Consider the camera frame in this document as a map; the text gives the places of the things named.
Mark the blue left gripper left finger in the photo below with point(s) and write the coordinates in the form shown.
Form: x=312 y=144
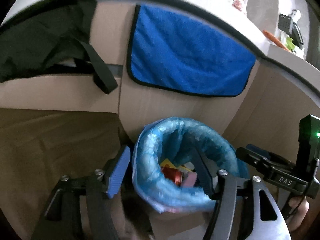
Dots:
x=115 y=171

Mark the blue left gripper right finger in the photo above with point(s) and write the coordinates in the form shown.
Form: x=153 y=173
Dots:
x=205 y=168

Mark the orange carrot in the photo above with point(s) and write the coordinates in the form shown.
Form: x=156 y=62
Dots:
x=272 y=38

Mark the blue hanging towel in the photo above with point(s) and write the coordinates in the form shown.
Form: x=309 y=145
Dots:
x=172 y=51

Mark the right hand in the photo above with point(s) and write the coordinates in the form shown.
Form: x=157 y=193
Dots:
x=300 y=208

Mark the blue lined trash bin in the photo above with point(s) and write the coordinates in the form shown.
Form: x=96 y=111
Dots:
x=170 y=139

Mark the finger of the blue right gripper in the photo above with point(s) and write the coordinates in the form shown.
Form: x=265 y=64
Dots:
x=260 y=163
x=257 y=150

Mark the red white bottle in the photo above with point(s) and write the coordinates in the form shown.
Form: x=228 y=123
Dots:
x=239 y=4

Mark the yellow snack packet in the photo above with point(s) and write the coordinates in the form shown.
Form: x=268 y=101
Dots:
x=167 y=165

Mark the black hanging utensil rack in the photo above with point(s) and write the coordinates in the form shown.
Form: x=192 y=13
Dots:
x=288 y=24

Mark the white kitchen counter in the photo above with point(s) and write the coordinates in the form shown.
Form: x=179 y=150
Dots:
x=219 y=13

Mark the purple pink sponge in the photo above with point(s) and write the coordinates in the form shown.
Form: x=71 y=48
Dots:
x=189 y=179

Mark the red crushed drink can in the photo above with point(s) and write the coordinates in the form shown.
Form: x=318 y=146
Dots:
x=173 y=174

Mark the black hanging bag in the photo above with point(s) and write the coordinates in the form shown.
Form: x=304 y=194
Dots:
x=55 y=42

